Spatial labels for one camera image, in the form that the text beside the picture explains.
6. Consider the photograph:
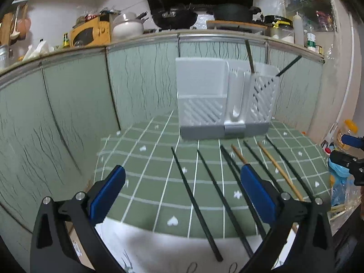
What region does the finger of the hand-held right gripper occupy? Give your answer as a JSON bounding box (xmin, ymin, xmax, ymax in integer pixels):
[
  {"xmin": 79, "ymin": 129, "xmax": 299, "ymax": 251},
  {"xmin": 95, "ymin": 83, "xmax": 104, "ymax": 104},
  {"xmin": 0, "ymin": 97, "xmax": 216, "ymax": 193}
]
[
  {"xmin": 330, "ymin": 149, "xmax": 358, "ymax": 175},
  {"xmin": 342, "ymin": 134, "xmax": 364, "ymax": 150}
]

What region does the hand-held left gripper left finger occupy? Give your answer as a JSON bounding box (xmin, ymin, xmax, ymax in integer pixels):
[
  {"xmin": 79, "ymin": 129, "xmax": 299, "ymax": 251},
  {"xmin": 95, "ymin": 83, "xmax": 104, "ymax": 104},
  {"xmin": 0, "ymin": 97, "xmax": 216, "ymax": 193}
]
[{"xmin": 30, "ymin": 165, "xmax": 127, "ymax": 273}]

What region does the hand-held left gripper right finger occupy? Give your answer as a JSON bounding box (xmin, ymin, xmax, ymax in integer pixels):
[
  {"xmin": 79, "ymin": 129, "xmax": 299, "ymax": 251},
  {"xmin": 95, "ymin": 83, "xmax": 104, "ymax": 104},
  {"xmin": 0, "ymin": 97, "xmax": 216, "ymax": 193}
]
[{"xmin": 240, "ymin": 163, "xmax": 334, "ymax": 273}]

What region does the white grey utensil holder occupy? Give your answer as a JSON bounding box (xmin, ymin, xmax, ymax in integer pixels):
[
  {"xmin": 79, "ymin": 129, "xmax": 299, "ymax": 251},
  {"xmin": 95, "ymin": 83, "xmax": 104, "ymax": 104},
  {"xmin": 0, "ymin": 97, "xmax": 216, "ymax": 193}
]
[{"xmin": 175, "ymin": 57, "xmax": 281, "ymax": 140}]

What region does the orange-lidded bottle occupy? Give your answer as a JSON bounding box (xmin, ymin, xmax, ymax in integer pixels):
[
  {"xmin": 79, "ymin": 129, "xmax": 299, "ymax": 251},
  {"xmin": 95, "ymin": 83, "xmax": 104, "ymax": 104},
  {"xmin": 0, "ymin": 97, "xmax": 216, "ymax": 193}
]
[{"xmin": 337, "ymin": 119, "xmax": 359, "ymax": 151}]

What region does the blue plastic package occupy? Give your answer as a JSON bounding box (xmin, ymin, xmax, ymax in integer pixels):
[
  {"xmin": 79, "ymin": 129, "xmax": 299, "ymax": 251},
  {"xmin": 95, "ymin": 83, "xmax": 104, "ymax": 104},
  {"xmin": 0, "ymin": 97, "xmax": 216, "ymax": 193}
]
[{"xmin": 328, "ymin": 159, "xmax": 352, "ymax": 205}]

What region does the white pipe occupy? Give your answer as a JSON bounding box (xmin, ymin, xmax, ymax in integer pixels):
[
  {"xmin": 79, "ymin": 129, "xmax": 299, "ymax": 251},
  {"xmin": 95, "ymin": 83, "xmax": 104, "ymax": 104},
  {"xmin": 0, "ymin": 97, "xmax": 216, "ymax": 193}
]
[{"xmin": 331, "ymin": 11, "xmax": 357, "ymax": 137}]

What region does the green checked tablecloth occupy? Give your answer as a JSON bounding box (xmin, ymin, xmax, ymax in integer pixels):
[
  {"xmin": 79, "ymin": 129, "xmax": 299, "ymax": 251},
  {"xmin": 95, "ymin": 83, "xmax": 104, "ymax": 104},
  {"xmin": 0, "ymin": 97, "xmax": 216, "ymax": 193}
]
[{"xmin": 94, "ymin": 109, "xmax": 333, "ymax": 239}]

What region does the green glass kitchen cabinet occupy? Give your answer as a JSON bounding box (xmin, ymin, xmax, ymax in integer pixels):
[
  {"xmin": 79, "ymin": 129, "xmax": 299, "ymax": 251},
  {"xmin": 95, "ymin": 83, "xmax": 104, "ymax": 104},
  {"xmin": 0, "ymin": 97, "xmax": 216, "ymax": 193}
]
[{"xmin": 0, "ymin": 30, "xmax": 326, "ymax": 234}]

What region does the clear jar white powder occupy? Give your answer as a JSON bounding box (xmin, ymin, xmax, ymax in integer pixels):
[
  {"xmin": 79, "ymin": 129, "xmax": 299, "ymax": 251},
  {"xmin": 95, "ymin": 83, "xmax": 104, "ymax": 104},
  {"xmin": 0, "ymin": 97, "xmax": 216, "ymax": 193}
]
[{"xmin": 280, "ymin": 30, "xmax": 295, "ymax": 44}]

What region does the purple packet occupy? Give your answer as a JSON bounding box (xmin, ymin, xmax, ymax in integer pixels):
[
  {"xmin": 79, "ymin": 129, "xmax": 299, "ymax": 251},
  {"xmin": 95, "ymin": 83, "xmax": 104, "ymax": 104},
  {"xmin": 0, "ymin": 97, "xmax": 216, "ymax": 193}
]
[{"xmin": 316, "ymin": 11, "xmax": 333, "ymax": 31}]

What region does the white squeeze bottle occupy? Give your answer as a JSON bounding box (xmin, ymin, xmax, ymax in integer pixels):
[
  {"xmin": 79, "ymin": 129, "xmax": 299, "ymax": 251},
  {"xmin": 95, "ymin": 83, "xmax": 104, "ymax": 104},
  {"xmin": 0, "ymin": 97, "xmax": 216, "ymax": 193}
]
[{"xmin": 293, "ymin": 11, "xmax": 305, "ymax": 46}]

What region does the grey-brown chopstick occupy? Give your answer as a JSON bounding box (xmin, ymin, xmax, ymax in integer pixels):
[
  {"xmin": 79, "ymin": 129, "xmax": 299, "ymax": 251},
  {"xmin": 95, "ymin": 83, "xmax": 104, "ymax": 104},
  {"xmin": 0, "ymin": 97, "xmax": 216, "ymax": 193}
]
[{"xmin": 245, "ymin": 40, "xmax": 255, "ymax": 74}]

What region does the black electric cooker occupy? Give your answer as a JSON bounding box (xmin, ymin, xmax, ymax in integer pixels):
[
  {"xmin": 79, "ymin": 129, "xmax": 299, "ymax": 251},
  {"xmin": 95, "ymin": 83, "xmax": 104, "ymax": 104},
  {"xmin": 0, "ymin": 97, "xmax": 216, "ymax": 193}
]
[{"xmin": 263, "ymin": 14, "xmax": 293, "ymax": 26}]

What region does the yellow microwave oven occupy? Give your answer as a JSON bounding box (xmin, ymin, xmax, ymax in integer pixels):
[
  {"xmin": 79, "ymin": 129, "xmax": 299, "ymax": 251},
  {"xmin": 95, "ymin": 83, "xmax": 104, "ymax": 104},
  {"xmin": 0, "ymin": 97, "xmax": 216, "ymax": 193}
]
[{"xmin": 70, "ymin": 14, "xmax": 111, "ymax": 47}]

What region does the white rice cooker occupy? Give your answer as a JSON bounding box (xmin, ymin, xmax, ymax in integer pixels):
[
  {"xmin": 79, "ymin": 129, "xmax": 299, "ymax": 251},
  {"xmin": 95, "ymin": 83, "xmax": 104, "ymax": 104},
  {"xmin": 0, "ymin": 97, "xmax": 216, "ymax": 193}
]
[{"xmin": 112, "ymin": 12, "xmax": 145, "ymax": 42}]

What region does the wooden cutting board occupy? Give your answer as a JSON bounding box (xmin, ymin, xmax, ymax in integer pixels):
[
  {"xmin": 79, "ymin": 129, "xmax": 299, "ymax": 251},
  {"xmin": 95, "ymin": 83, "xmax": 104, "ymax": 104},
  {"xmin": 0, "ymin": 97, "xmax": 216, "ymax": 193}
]
[{"xmin": 206, "ymin": 20, "xmax": 269, "ymax": 33}]

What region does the black cooking pot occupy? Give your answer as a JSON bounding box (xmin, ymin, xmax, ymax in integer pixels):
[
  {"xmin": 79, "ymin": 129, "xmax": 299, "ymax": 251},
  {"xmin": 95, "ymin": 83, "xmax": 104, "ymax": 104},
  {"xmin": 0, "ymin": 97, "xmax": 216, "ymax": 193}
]
[{"xmin": 212, "ymin": 3, "xmax": 261, "ymax": 23}]

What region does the black wok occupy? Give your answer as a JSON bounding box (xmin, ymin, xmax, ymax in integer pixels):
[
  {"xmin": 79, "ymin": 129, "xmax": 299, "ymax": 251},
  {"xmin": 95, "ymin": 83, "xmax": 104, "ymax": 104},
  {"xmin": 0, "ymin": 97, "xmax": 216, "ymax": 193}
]
[{"xmin": 150, "ymin": 4, "xmax": 199, "ymax": 29}]

